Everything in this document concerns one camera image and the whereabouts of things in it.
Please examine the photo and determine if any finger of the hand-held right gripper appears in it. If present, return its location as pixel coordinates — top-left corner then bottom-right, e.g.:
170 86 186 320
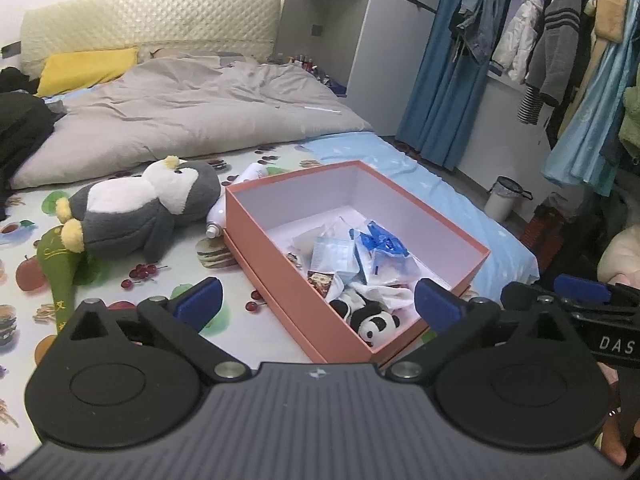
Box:
555 274 640 311
501 281 542 309

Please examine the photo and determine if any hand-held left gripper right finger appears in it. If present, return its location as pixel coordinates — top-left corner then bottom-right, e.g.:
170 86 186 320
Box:
385 277 582 382

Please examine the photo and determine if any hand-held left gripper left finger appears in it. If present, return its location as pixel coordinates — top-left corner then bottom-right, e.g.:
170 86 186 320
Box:
59 277 252 382

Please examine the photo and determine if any white waffle cloth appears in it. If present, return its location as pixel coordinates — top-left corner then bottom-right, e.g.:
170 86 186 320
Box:
332 280 417 312

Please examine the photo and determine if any panda plush toy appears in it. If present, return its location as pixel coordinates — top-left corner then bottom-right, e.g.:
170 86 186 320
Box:
327 296 403 347

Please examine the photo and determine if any orange cardboard box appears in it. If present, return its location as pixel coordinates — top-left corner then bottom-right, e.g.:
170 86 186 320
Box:
222 159 492 366

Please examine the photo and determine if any blue tissue pack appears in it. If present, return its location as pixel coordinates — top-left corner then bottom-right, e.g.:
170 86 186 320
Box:
348 220 417 284

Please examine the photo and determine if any white face mask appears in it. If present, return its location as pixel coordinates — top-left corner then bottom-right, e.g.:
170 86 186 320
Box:
309 236 354 274

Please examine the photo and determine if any dark red snack packet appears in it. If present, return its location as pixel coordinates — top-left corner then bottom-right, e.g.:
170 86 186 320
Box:
306 270 335 293

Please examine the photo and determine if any person's right hand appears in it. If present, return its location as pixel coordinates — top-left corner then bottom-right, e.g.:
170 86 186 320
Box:
592 362 630 468

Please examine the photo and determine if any fruit printed mat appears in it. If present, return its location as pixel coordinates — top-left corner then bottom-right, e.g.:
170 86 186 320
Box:
0 142 351 442

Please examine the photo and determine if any red crate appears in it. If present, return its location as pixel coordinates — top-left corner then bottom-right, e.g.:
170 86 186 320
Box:
520 205 567 247

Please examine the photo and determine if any white spray bottle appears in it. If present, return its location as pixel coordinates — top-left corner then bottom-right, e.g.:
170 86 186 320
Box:
206 162 291 240

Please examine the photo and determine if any white trash bin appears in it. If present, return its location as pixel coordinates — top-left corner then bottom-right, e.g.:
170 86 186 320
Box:
484 176 533 223

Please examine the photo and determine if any grey penguin plush toy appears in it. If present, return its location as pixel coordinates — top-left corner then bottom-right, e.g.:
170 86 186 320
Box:
54 156 223 265

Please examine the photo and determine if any light blue bedsheet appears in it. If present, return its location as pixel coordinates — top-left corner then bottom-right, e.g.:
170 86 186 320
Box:
300 130 541 291

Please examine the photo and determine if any green plush massage hammer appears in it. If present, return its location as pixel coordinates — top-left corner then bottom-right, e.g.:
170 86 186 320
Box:
39 225 101 332

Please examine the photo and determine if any light blue dress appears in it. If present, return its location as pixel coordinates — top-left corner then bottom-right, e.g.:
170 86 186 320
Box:
542 35 640 197

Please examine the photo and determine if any green fleece garment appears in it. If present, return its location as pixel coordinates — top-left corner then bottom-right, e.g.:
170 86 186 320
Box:
617 85 640 161

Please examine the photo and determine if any grey duvet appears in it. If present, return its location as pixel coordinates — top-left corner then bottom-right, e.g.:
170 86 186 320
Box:
10 55 373 191

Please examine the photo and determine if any blue curtain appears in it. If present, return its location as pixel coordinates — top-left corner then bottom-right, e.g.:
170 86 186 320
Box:
395 0 516 173

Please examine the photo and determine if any grey striped sweater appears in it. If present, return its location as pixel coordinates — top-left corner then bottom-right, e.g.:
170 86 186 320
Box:
517 0 598 126

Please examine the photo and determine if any black clothing pile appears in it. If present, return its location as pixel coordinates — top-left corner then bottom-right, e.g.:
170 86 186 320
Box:
0 66 66 221

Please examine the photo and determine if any grey wardrobe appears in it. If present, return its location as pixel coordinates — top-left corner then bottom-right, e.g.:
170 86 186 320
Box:
272 0 451 146

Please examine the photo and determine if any white puffer jacket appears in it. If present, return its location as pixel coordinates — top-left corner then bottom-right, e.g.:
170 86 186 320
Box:
492 0 551 83

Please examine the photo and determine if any yellow pillow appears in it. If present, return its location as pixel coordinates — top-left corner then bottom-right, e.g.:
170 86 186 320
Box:
36 47 140 97

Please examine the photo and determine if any row of small bottles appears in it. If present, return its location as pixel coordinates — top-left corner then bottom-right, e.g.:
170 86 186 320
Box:
292 52 326 73

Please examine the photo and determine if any beige padded headboard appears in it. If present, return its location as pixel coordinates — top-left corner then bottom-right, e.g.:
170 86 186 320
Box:
20 0 282 78

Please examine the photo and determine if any tan hanging garment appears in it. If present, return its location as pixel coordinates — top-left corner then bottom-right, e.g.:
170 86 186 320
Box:
592 0 640 41

